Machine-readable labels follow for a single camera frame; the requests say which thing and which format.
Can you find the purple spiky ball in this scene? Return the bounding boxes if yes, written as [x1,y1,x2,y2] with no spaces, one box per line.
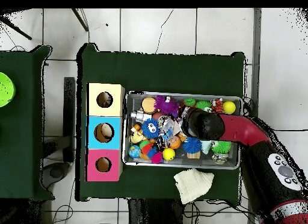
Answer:
[153,94,181,117]

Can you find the mint green knit cloth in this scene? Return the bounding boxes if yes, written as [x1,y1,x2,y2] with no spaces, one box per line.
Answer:
[201,140,214,155]

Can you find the cream knit cloth roll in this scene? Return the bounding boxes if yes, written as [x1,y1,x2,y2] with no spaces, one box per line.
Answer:
[173,168,215,205]

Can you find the clear mesh bin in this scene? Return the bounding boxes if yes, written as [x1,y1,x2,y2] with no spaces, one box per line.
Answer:
[123,91,244,172]

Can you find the wooden three-hole box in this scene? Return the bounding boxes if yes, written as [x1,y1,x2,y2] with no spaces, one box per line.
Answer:
[85,82,126,183]

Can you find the blue fuzzy monster toy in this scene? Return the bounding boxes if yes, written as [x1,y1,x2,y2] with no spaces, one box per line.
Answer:
[141,118,161,140]

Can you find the yellow ball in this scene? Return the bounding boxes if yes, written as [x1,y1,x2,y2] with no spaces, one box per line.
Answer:
[162,147,176,162]

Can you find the dark green tablecloth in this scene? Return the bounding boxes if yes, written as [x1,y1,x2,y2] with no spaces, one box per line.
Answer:
[76,43,246,207]

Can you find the orange tiger plush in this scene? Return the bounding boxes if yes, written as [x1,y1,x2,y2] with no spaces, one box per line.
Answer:
[211,98,225,114]

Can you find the green spiky ball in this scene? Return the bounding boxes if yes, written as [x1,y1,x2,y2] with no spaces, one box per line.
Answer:
[211,140,233,155]

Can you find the black upright bar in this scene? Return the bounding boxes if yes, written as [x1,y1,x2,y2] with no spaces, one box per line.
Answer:
[63,76,77,163]

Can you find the black tripod leg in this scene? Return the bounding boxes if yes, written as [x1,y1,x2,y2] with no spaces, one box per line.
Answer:
[72,8,90,32]
[0,14,32,41]

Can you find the green covered side table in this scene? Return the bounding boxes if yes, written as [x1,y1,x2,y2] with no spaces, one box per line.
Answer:
[0,45,54,202]

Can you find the lime green round object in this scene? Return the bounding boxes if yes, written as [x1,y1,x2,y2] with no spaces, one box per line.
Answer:
[0,72,16,108]

